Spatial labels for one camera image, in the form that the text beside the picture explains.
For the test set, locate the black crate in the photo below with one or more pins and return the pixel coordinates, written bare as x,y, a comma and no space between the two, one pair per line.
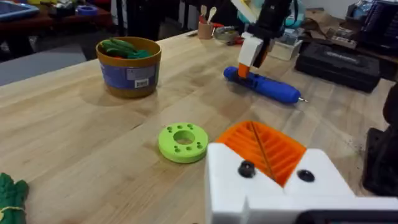
381,21

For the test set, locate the white orange left gripper right finger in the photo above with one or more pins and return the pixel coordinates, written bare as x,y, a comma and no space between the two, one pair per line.
314,174

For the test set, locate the brown tub with toys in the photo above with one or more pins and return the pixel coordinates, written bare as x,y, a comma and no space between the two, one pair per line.
130,74

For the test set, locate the wooden cup with utensils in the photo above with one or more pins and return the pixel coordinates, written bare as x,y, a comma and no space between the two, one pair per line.
205,29

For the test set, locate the white box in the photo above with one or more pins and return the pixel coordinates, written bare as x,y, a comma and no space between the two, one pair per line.
284,49

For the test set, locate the blue tray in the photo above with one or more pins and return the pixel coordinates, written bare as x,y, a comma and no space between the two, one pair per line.
15,9

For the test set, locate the cardboard box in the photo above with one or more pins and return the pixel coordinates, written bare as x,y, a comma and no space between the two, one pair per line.
329,29

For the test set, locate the green toy vegetable bundle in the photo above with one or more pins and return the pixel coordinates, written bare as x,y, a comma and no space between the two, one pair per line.
11,199

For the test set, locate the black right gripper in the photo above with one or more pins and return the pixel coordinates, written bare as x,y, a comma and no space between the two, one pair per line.
273,18

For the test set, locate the black tool case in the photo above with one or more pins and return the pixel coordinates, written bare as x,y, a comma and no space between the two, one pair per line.
339,67

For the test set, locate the blue tape roll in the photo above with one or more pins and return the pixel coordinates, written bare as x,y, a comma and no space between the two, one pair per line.
87,11

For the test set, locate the white orange left gripper left finger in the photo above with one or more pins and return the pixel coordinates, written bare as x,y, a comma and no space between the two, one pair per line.
227,180

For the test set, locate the green disc with holes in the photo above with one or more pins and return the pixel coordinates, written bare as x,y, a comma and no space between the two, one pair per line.
183,146

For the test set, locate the blue electric screwdriver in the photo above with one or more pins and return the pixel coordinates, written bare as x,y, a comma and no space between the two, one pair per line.
267,87

